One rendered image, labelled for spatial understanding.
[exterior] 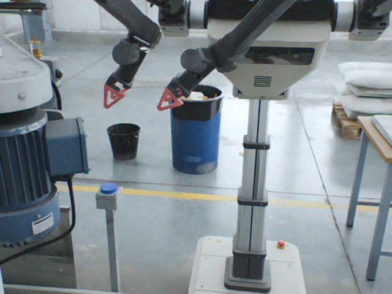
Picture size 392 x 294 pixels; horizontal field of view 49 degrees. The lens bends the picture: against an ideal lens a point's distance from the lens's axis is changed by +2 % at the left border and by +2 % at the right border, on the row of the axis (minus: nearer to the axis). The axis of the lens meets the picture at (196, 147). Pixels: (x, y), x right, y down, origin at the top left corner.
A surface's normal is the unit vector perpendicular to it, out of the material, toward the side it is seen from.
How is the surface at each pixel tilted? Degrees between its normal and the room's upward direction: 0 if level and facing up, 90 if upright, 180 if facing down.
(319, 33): 40
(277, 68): 130
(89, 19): 90
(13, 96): 91
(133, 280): 0
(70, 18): 90
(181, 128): 92
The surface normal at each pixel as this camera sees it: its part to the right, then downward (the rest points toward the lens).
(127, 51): -0.29, 0.22
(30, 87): 0.85, 0.23
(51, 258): -0.12, 0.39
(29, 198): 0.69, 0.29
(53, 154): 0.29, 0.38
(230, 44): -0.86, 0.23
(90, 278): 0.01, -0.92
